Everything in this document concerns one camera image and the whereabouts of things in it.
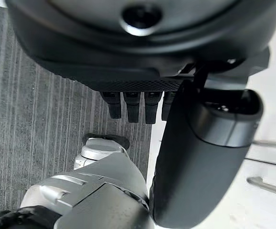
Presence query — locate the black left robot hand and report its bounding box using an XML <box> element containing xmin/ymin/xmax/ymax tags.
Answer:
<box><xmin>4</xmin><ymin>0</ymin><xmax>276</xmax><ymax>227</ymax></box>

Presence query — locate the dark robot foot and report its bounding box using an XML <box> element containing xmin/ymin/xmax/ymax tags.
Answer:
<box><xmin>83</xmin><ymin>134</ymin><xmax>131</xmax><ymax>151</ymax></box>

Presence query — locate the silver robot leg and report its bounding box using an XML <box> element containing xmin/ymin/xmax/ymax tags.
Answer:
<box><xmin>0</xmin><ymin>137</ymin><xmax>156</xmax><ymax>229</ymax></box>

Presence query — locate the white cabinet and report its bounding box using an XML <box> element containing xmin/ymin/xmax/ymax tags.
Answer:
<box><xmin>146</xmin><ymin>0</ymin><xmax>276</xmax><ymax>229</ymax></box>

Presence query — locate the silver cabinet handle bar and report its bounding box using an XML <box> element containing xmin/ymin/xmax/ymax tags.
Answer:
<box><xmin>246</xmin><ymin>177</ymin><xmax>276</xmax><ymax>199</ymax></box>
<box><xmin>252</xmin><ymin>140</ymin><xmax>276</xmax><ymax>147</ymax></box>

